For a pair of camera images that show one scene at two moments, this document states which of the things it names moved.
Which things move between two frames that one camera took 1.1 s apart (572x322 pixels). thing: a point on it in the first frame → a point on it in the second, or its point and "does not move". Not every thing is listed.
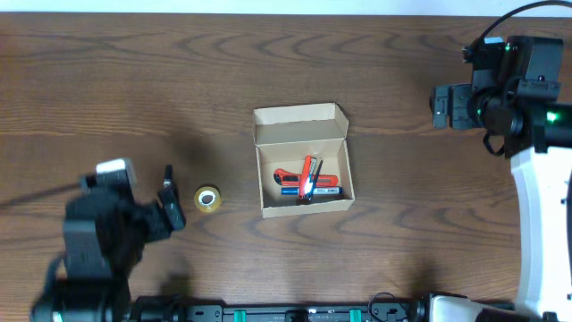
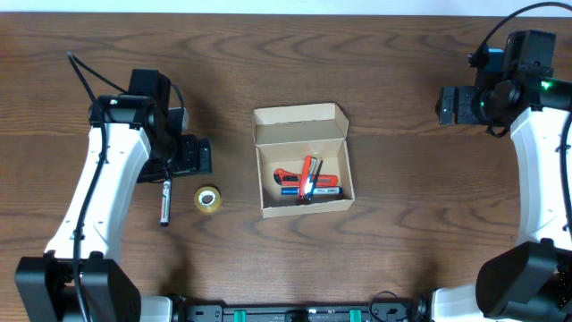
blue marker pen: [316, 191] does not move
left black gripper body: [160, 215] → [192, 155]
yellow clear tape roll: [207, 199] does not move
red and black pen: [308, 177] does not move
